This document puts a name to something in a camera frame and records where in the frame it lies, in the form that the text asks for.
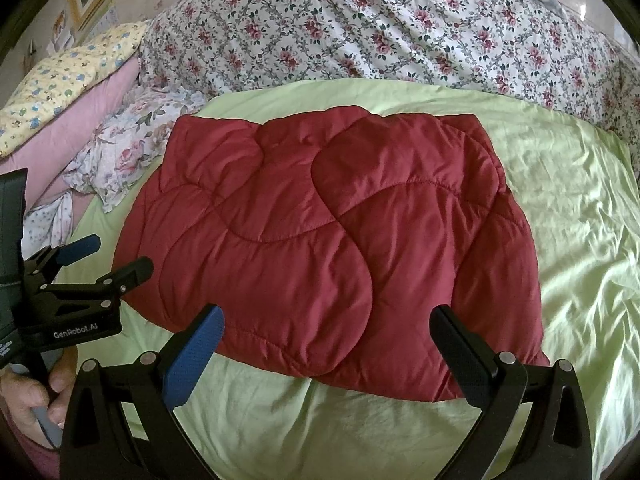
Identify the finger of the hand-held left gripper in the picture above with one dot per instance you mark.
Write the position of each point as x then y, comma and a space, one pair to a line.
132, 270
82, 250

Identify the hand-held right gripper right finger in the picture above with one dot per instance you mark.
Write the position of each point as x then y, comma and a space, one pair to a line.
462, 355

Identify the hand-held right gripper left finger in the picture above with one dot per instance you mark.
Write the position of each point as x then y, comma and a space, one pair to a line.
195, 355

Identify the red puffer jacket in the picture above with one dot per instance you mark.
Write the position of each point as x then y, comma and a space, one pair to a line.
300, 240

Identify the person's left hand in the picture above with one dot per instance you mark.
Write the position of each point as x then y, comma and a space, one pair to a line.
25, 395

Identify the white dotted cloth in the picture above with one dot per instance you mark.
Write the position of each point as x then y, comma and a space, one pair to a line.
47, 222

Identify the ruffled floral pillow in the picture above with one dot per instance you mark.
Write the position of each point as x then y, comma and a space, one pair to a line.
130, 145

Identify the pink pillow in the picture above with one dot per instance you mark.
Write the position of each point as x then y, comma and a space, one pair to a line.
90, 105

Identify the light green bedsheet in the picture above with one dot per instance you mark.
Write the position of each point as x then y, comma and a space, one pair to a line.
575, 260

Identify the yellow printed pillow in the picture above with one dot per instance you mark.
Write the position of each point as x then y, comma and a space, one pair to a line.
60, 75

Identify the rose print floral duvet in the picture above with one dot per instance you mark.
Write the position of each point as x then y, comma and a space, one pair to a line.
375, 25

